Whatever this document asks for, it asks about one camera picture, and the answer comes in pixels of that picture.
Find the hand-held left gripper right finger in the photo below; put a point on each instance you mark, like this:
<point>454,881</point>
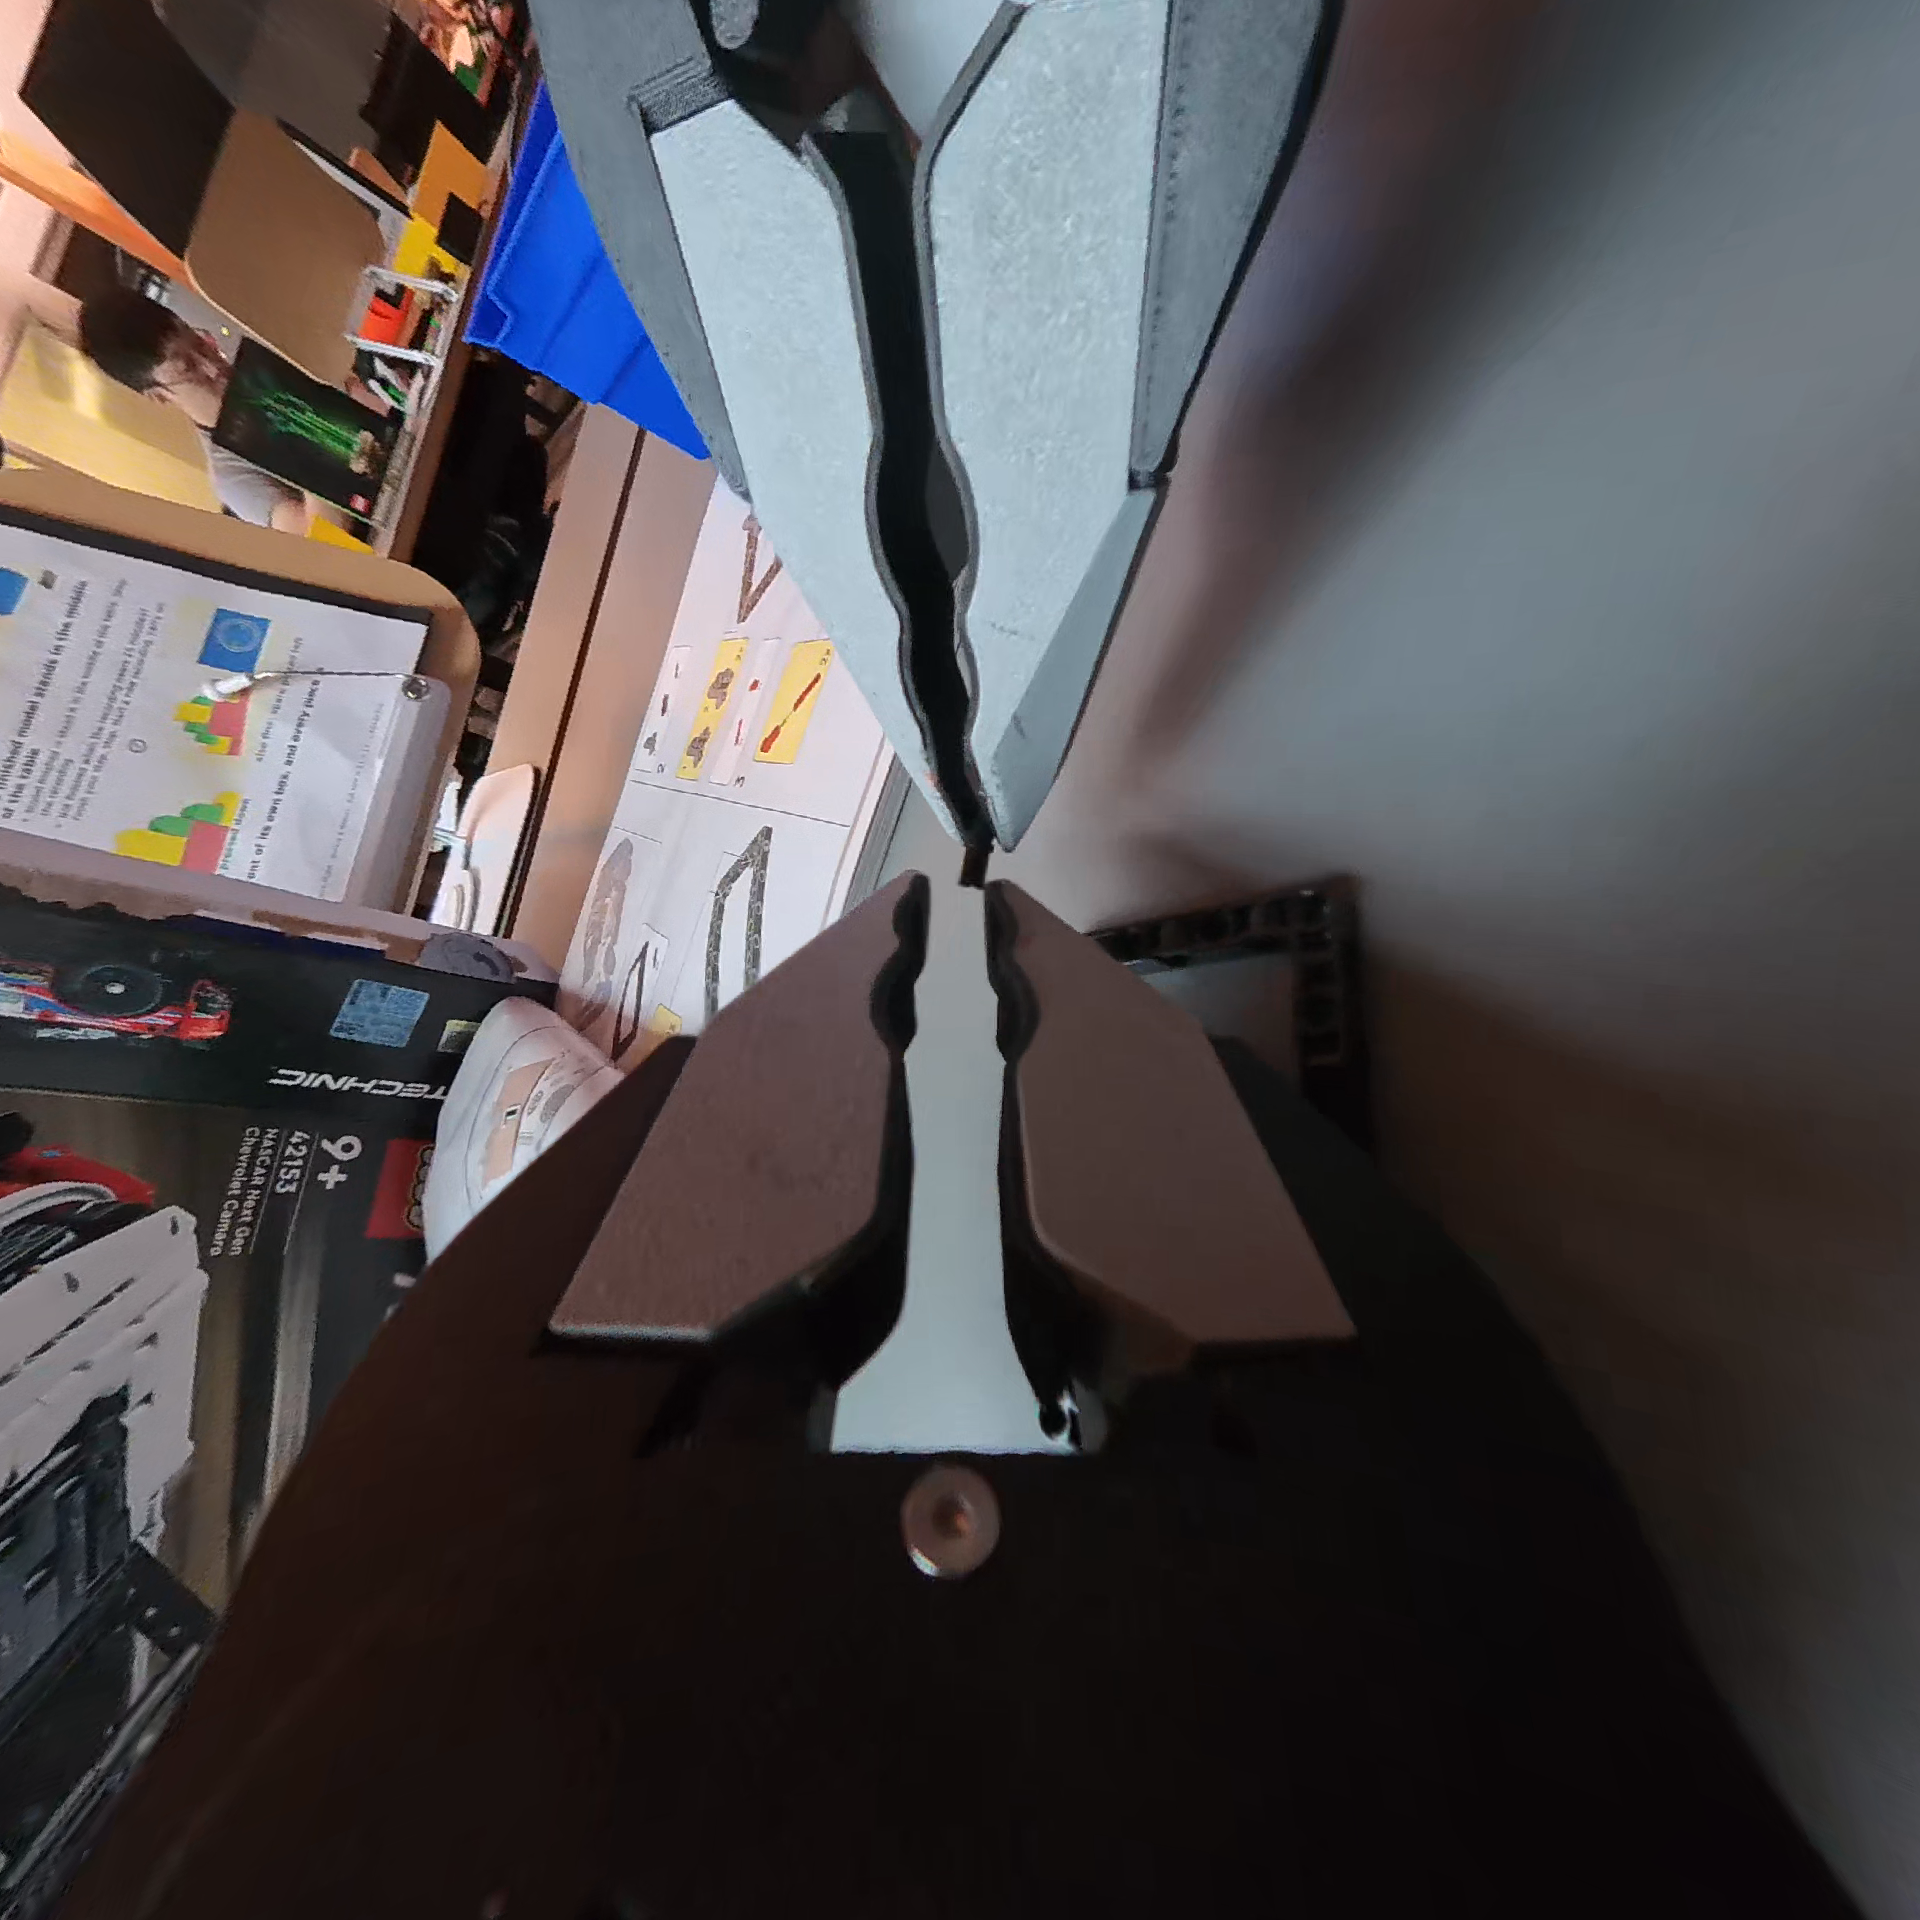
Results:
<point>1172,1171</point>

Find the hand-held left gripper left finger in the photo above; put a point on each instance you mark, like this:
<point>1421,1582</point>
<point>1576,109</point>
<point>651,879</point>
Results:
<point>735,1171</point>

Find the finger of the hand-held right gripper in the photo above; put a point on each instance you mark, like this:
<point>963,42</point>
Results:
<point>1051,301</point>
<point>765,330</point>

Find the black rectangular lego frame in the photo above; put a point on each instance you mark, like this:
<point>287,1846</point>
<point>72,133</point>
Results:
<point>1328,990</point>

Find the small black lego pin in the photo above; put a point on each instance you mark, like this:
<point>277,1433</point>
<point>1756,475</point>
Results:
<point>973,863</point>

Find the lego instruction booklet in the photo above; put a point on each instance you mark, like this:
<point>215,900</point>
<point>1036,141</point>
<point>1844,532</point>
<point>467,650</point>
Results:
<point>676,839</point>

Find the black lego set box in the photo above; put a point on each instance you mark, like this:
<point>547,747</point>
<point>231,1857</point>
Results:
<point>270,1276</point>

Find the blue plastic bin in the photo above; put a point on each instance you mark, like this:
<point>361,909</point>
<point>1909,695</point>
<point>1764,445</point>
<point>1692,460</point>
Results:
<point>571,284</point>

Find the black green printed box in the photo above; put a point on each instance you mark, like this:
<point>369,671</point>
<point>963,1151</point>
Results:
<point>300,421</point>

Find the brown cardboard box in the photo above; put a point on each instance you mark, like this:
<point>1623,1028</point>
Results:
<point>284,226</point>

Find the laminated paper sheet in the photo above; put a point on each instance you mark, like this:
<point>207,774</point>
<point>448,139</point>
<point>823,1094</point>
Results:
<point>300,781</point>

